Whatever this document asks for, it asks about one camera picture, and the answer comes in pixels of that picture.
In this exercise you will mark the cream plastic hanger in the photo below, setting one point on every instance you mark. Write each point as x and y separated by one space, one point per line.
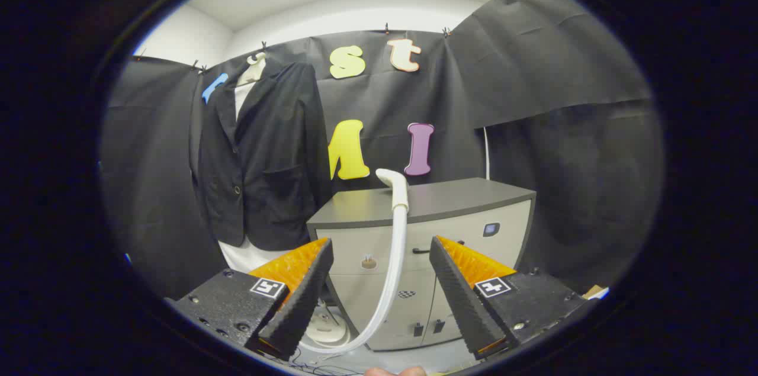
254 71

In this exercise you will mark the grey and beige cabinet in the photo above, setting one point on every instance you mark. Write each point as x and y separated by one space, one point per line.
462 195

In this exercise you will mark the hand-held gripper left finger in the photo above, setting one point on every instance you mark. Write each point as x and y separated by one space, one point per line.
302 305

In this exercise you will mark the black backdrop cloth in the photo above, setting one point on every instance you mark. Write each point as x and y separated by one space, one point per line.
562 68

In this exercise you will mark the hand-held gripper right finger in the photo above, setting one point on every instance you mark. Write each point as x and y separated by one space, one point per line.
459 299

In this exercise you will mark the black suit jacket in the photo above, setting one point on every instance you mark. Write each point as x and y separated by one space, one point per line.
272 174

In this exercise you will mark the white round steamer base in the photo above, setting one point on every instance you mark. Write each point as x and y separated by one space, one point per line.
328 331

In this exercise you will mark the cardboard piece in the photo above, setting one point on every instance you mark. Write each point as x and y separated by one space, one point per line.
595 292

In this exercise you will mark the white shirt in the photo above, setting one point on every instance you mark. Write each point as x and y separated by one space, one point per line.
246 254

